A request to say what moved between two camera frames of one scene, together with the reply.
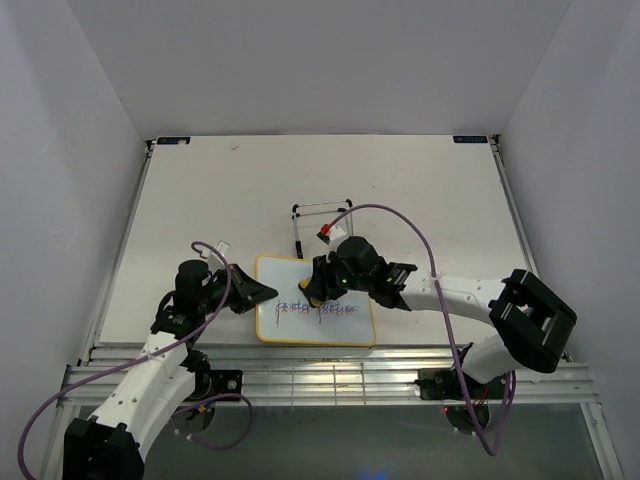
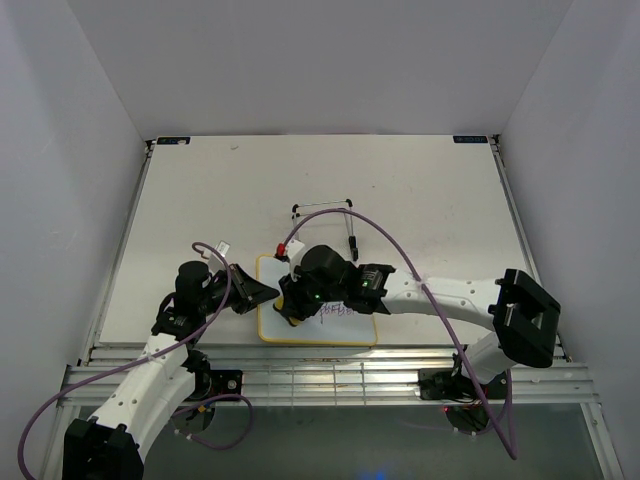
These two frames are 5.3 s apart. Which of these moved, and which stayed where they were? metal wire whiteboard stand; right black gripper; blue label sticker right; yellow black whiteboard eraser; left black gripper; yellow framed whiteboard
Moved: right black gripper; yellow black whiteboard eraser
Stayed: blue label sticker right; yellow framed whiteboard; metal wire whiteboard stand; left black gripper
